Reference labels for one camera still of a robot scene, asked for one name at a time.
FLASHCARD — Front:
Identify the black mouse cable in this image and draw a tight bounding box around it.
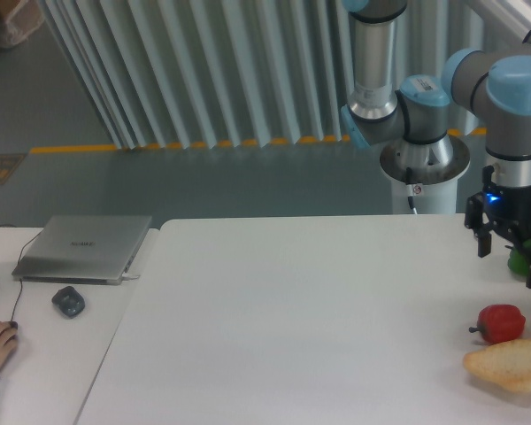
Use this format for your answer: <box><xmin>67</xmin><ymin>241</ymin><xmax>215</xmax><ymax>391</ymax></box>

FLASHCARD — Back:
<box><xmin>0</xmin><ymin>224</ymin><xmax>45</xmax><ymax>321</ymax></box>

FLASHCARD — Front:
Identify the aluminium frame bar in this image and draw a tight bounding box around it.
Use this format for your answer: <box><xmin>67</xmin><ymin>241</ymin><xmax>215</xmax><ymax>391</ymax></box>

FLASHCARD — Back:
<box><xmin>466</xmin><ymin>0</ymin><xmax>531</xmax><ymax>39</ymax></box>

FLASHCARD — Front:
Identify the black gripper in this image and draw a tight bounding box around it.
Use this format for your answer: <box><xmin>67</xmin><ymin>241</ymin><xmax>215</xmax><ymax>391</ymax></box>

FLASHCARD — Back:
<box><xmin>465</xmin><ymin>165</ymin><xmax>531</xmax><ymax>289</ymax></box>

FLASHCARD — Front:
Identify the robot base cable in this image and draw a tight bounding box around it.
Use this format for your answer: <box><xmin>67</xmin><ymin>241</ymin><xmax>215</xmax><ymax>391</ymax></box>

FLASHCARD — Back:
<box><xmin>404</xmin><ymin>166</ymin><xmax>419</xmax><ymax>215</ymax></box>

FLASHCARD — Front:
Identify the silver closed laptop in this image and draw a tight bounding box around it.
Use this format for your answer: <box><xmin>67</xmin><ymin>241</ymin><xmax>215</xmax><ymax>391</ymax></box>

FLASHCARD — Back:
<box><xmin>12</xmin><ymin>215</ymin><xmax>151</xmax><ymax>284</ymax></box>

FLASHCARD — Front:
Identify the white folding partition screen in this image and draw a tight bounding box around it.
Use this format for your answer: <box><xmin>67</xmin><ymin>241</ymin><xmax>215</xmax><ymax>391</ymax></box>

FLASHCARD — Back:
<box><xmin>40</xmin><ymin>1</ymin><xmax>511</xmax><ymax>150</ymax></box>

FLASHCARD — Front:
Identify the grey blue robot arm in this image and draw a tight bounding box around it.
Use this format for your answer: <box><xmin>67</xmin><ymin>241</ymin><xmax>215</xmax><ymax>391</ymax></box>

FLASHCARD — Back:
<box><xmin>341</xmin><ymin>1</ymin><xmax>531</xmax><ymax>288</ymax></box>

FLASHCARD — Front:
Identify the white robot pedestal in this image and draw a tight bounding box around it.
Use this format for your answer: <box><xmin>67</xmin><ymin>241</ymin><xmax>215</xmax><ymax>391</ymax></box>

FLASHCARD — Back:
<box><xmin>380</xmin><ymin>135</ymin><xmax>470</xmax><ymax>214</ymax></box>

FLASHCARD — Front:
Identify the toasted bread slice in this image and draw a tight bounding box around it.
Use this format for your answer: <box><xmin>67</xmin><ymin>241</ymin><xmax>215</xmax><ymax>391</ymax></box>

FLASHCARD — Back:
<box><xmin>463</xmin><ymin>339</ymin><xmax>531</xmax><ymax>393</ymax></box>

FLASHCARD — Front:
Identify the red bell pepper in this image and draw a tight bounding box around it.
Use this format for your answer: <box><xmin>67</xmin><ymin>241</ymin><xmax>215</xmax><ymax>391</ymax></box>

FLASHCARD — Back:
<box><xmin>468</xmin><ymin>305</ymin><xmax>526</xmax><ymax>344</ymax></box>

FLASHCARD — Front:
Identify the green bell pepper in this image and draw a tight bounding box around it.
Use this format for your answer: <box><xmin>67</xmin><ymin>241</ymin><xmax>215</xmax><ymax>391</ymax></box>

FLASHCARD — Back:
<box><xmin>507</xmin><ymin>239</ymin><xmax>531</xmax><ymax>277</ymax></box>

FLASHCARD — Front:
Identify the dark grey earbuds case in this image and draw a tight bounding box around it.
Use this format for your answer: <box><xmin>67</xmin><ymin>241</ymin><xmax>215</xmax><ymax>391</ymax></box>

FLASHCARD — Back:
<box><xmin>51</xmin><ymin>286</ymin><xmax>86</xmax><ymax>319</ymax></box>

